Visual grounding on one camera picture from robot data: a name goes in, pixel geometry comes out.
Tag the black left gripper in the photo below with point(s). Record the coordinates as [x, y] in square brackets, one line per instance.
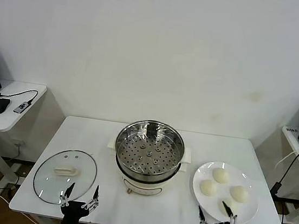
[74, 212]

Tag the round glass pot lid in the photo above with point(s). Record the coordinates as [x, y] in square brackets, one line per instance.
[83, 164]

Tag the perforated steel steamer basket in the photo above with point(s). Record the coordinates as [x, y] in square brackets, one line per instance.
[147, 150]

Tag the round white plate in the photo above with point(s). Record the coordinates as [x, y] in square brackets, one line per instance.
[246, 211]

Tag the cream electric cooker pot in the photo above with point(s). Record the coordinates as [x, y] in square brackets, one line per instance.
[143, 186]

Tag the grey usb hub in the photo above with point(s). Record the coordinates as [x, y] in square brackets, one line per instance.
[21, 107]

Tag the white wall socket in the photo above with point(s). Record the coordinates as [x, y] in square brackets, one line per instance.
[21, 144]

